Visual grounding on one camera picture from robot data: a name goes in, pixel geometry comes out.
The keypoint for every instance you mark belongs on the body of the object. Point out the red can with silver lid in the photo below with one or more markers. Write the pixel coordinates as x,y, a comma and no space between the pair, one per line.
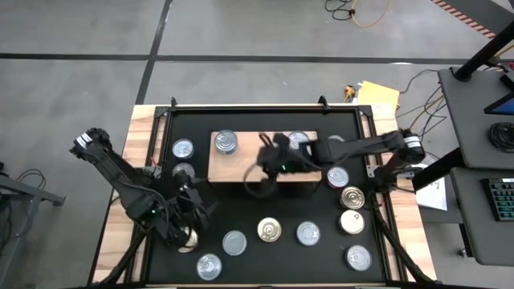
337,177
182,168

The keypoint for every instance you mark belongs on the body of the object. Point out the black table mat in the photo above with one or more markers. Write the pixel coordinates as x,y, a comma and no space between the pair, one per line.
281,120

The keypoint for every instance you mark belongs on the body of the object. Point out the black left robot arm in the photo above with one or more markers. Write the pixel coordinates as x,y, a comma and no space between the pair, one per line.
112,168

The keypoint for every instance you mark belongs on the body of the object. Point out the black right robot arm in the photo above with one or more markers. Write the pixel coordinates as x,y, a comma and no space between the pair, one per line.
361,146

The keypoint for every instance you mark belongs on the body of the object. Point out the black keyboard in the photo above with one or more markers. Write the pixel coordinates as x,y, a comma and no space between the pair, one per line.
500,198

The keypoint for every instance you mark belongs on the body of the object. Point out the grey desk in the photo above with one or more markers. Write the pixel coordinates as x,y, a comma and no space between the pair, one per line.
470,225
470,120

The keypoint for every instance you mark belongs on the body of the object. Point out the yellow envelope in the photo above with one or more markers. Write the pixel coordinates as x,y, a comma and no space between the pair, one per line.
377,94

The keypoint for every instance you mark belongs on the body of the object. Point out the silver metal bracket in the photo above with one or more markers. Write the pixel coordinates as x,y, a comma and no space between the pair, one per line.
373,172

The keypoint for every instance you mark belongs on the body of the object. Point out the black pole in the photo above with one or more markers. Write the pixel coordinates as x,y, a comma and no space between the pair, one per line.
486,52

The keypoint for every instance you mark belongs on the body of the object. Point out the white paper sheet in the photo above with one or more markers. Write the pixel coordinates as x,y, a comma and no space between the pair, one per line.
435,198

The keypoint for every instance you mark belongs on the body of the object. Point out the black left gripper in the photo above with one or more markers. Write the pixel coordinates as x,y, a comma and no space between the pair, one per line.
178,208

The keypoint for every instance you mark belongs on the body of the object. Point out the blue can with silver lid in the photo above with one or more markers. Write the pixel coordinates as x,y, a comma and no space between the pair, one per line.
358,257
182,149

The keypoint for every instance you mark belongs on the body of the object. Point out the silver-lid can white green label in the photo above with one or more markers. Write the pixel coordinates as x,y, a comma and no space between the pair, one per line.
209,266
336,137

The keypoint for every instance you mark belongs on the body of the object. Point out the teal skipjack tuna can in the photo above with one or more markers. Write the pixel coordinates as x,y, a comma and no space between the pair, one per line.
308,233
299,137
225,140

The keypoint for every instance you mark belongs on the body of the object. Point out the wooden shelf with black legs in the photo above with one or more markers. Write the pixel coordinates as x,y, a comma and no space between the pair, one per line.
241,168

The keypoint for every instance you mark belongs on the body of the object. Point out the yellow black plug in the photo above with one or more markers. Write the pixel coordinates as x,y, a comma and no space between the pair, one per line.
349,93

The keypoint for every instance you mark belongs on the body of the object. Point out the black tablet screen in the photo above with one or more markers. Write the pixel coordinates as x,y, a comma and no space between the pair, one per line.
504,106

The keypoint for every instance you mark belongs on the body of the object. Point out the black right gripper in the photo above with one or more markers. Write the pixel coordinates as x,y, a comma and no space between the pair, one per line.
295,158

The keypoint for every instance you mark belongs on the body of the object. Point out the grey metal stand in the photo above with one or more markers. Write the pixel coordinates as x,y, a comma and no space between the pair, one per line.
24,192

